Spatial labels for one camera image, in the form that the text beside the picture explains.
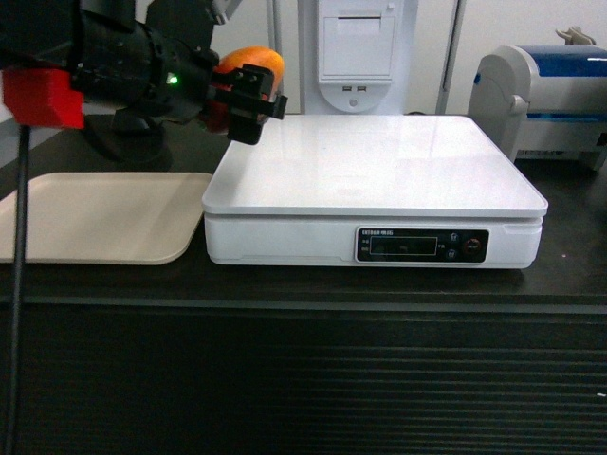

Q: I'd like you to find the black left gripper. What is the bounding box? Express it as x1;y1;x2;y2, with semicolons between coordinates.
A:
70;9;287;145

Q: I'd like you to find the dark red mango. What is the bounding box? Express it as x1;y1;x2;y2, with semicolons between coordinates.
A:
198;46;285;134

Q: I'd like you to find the white checkout scale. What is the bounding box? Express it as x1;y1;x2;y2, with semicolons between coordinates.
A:
202;115;548;269

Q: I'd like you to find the white POS terminal stand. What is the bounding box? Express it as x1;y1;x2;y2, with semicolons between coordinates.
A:
267;0;462;117

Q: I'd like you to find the black barcode scanner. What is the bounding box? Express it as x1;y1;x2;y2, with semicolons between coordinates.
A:
110;109;164;137

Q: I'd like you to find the beige plastic tray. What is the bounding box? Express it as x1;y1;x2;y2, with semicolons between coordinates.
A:
26;172;212;265

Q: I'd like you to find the grey blue label printer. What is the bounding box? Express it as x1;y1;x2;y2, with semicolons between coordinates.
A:
468;27;606;171

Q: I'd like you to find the red wrist camera mount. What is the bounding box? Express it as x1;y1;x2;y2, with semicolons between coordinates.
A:
2;68;84;129

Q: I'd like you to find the black camera cable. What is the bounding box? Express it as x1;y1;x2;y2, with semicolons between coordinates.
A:
2;123;32;455

